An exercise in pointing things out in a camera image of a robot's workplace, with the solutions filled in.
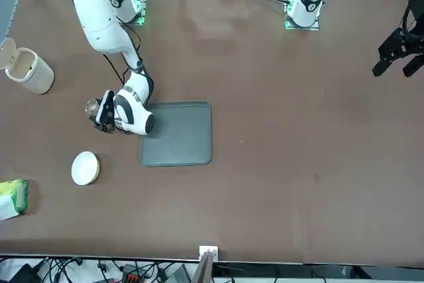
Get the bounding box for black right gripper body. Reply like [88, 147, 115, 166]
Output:
[94, 89, 116, 133]

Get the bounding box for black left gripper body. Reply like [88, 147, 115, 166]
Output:
[409, 0, 424, 54]

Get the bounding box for clear glass measuring cup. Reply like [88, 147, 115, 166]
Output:
[85, 97, 101, 116]

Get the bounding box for beige trash bin with lid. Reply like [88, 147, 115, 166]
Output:
[0, 37, 55, 95]

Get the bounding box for dark grey tray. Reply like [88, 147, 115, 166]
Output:
[140, 99, 213, 167]

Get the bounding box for green tissue pack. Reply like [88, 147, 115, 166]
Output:
[0, 179, 30, 221]

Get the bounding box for black power strip red switches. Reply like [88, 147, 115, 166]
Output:
[121, 264, 140, 283]

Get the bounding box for black power adapter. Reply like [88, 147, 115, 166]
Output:
[9, 262, 41, 283]

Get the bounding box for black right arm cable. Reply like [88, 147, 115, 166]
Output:
[101, 19, 156, 105]

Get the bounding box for aluminium post with white bracket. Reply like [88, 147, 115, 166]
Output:
[193, 245, 219, 283]

